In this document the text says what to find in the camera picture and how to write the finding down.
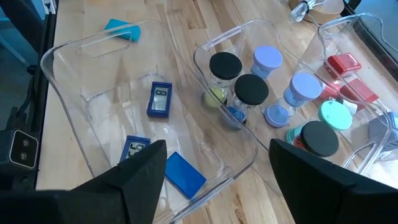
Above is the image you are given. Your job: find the light blue charger cube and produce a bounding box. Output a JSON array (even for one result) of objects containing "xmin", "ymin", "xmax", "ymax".
[{"xmin": 368, "ymin": 111, "xmax": 398, "ymax": 151}]

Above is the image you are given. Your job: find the dark purple tray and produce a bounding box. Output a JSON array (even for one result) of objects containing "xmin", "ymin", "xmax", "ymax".
[{"xmin": 119, "ymin": 134, "xmax": 152, "ymax": 163}]

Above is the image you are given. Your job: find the red charger cube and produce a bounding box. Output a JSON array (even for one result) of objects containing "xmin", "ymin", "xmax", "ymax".
[
  {"xmin": 339, "ymin": 77, "xmax": 379, "ymax": 110},
  {"xmin": 323, "ymin": 52, "xmax": 363, "ymax": 78}
]

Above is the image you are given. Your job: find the black red sand timer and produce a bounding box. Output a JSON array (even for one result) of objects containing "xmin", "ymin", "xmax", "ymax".
[{"xmin": 294, "ymin": 120, "xmax": 340, "ymax": 157}]

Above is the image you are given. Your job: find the white charger cube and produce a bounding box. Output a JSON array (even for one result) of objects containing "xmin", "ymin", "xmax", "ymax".
[{"xmin": 340, "ymin": 98, "xmax": 358, "ymax": 115}]

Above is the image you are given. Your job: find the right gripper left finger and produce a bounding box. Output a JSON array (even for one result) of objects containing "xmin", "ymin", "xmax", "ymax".
[{"xmin": 72, "ymin": 139, "xmax": 168, "ymax": 224}]

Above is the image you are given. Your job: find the blue digital clock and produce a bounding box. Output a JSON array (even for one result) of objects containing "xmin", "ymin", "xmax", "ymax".
[{"xmin": 146, "ymin": 81, "xmax": 173, "ymax": 119}]

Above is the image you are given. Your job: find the clear plastic bin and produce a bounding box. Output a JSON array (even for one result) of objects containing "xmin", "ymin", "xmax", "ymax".
[
  {"xmin": 40, "ymin": 19, "xmax": 259, "ymax": 224},
  {"xmin": 193, "ymin": 18, "xmax": 393, "ymax": 175},
  {"xmin": 316, "ymin": 12, "xmax": 398, "ymax": 189}
]

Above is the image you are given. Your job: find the clear coiled lamp cable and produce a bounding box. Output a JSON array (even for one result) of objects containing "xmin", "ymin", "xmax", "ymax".
[{"xmin": 289, "ymin": 0, "xmax": 327, "ymax": 24}]

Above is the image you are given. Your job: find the black yellow sand timer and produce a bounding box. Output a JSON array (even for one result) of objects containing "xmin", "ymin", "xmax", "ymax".
[{"xmin": 203, "ymin": 51, "xmax": 243, "ymax": 109}]

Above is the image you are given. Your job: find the purple sand timer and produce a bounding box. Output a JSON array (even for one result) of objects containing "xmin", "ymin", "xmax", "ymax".
[
  {"xmin": 250, "ymin": 45, "xmax": 284, "ymax": 80},
  {"xmin": 263, "ymin": 72, "xmax": 323, "ymax": 128}
]

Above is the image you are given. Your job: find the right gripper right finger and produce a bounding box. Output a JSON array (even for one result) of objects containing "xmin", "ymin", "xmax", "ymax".
[{"xmin": 269, "ymin": 138, "xmax": 398, "ymax": 224}]

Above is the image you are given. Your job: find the teal sand timer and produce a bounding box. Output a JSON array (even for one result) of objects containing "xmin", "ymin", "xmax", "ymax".
[{"xmin": 285, "ymin": 100, "xmax": 354, "ymax": 146}]

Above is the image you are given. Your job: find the small table edge camera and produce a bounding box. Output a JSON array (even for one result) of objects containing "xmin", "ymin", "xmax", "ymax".
[{"xmin": 0, "ymin": 129, "xmax": 40, "ymax": 175}]

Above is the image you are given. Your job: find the silver metal bracket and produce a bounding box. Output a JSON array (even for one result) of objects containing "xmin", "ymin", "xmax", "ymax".
[{"xmin": 42, "ymin": 0, "xmax": 58, "ymax": 16}]

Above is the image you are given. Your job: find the black blue sand timer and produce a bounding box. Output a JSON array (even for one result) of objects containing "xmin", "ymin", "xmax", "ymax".
[{"xmin": 226, "ymin": 73, "xmax": 270, "ymax": 128}]

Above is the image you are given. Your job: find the teal rectangular block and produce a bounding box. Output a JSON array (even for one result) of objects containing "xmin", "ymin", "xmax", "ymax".
[{"xmin": 104, "ymin": 18, "xmax": 142, "ymax": 43}]

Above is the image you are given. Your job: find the black aluminium table frame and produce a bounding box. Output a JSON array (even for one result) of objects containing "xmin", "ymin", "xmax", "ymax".
[{"xmin": 26, "ymin": 0, "xmax": 60, "ymax": 190}]

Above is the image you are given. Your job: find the blue rectangular block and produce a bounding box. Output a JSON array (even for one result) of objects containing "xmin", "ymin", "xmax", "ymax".
[{"xmin": 164, "ymin": 151, "xmax": 208, "ymax": 200}]

